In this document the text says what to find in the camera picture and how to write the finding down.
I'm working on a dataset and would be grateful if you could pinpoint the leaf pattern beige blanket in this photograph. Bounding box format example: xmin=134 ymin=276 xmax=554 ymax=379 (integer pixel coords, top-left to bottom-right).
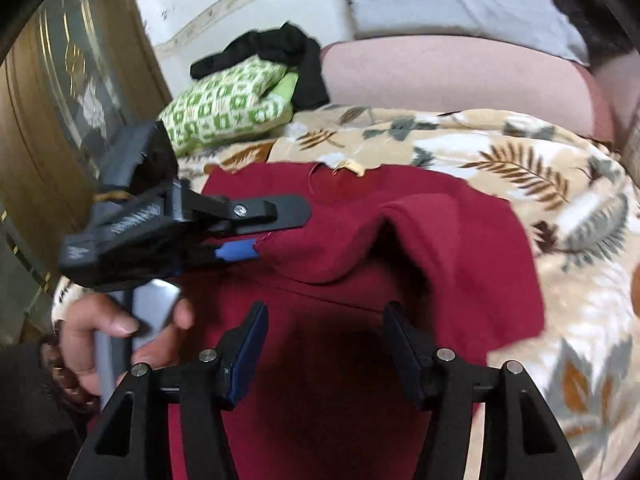
xmin=49 ymin=103 xmax=640 ymax=480

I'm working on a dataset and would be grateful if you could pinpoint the pink bolster pillow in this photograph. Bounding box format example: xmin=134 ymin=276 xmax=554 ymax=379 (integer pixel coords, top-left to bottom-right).
xmin=320 ymin=36 xmax=614 ymax=143

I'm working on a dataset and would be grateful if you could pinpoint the green white patterned pillow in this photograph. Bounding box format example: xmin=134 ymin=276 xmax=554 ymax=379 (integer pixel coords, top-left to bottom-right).
xmin=158 ymin=55 xmax=298 ymax=157

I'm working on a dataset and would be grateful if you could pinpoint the dark furry cushion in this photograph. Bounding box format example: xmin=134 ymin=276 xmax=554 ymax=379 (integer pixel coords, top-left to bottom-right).
xmin=553 ymin=0 xmax=636 ymax=68

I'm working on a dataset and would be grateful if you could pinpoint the grey pillow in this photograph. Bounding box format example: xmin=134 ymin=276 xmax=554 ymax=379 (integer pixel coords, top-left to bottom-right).
xmin=347 ymin=0 xmax=589 ymax=66

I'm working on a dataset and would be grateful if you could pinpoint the brown bead bracelet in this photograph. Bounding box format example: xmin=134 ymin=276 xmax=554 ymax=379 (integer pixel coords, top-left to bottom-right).
xmin=39 ymin=318 xmax=101 ymax=413

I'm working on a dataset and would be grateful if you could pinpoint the wooden wardrobe door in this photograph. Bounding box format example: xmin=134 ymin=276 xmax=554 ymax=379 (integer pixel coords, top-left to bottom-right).
xmin=1 ymin=0 xmax=170 ymax=344

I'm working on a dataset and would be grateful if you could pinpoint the dark red small garment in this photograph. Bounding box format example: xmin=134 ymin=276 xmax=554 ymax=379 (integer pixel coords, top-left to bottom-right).
xmin=181 ymin=162 xmax=544 ymax=479

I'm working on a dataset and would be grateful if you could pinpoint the black garment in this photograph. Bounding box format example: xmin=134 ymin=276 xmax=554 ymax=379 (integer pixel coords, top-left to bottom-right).
xmin=190 ymin=22 xmax=330 ymax=112

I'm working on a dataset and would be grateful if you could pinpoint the white headboard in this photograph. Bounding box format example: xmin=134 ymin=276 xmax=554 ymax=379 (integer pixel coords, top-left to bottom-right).
xmin=136 ymin=0 xmax=355 ymax=96

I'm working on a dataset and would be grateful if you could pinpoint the person's left hand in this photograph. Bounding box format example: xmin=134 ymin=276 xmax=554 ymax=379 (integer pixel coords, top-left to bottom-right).
xmin=60 ymin=294 xmax=195 ymax=396

